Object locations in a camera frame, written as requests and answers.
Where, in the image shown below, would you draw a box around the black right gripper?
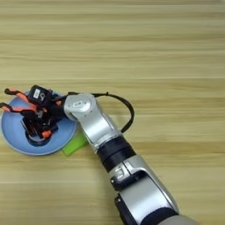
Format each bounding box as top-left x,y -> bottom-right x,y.
21,94 -> 70,124

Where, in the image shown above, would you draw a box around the green rectangular block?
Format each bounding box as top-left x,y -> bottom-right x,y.
61,131 -> 89,156

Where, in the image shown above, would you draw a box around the blue round plate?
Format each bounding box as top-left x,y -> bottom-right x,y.
0,91 -> 78,156

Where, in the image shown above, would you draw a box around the orange black handled pliers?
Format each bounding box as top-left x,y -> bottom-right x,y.
0,87 -> 40,114

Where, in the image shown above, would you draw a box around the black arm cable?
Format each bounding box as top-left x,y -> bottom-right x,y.
90,91 -> 135,134

